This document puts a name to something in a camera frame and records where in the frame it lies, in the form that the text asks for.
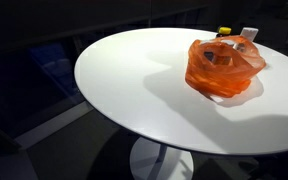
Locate white-capped bottle in bag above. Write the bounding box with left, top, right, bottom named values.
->
left=221, top=40, right=245, bottom=52

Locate white box with red label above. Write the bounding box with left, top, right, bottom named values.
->
left=240, top=27, right=258, bottom=42

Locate dark bottle with yellow cap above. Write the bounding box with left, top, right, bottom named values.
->
left=217, top=27, right=232, bottom=37

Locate orange plastic bag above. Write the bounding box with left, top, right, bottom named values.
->
left=185, top=36, right=266, bottom=98

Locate white round pedestal table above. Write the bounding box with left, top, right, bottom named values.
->
left=75, top=28, right=288, bottom=180

